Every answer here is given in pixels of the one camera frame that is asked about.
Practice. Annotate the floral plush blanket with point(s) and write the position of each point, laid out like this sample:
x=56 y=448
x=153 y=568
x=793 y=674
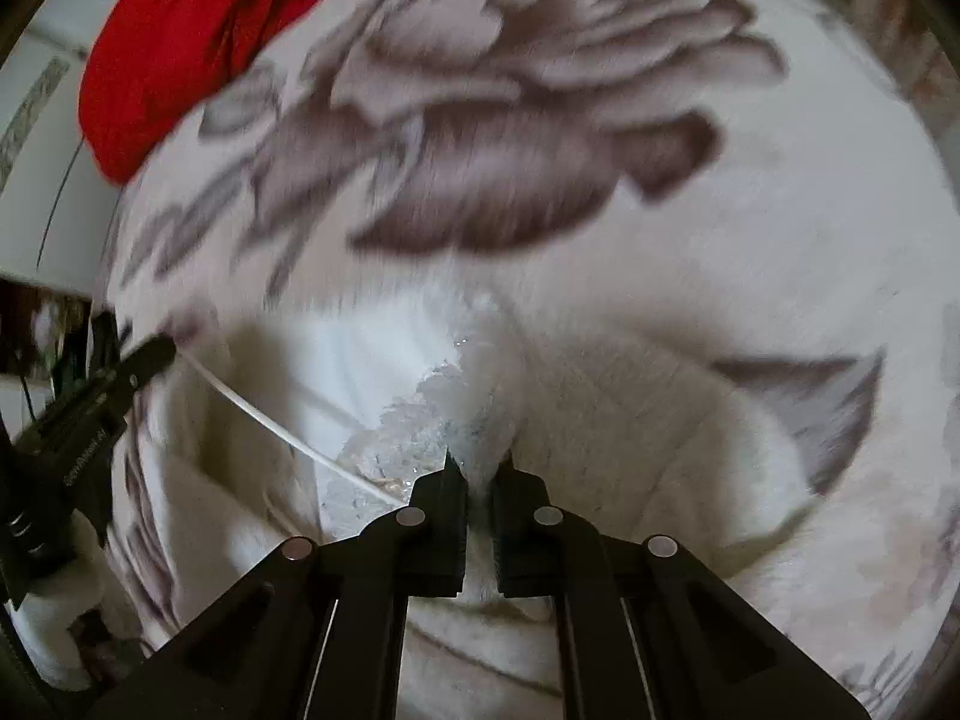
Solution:
x=750 y=240

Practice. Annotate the red cloth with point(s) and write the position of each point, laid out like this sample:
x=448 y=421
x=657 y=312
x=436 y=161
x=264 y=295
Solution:
x=172 y=37

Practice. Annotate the white fluffy sweater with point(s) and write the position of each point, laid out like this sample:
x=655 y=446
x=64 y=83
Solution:
x=600 y=420

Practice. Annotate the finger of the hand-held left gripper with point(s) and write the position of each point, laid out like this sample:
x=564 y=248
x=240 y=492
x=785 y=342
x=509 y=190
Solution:
x=146 y=361

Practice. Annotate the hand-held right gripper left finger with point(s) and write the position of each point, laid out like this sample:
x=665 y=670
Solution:
x=442 y=532

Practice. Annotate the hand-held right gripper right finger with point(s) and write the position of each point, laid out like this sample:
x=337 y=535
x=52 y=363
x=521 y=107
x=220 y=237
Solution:
x=517 y=540

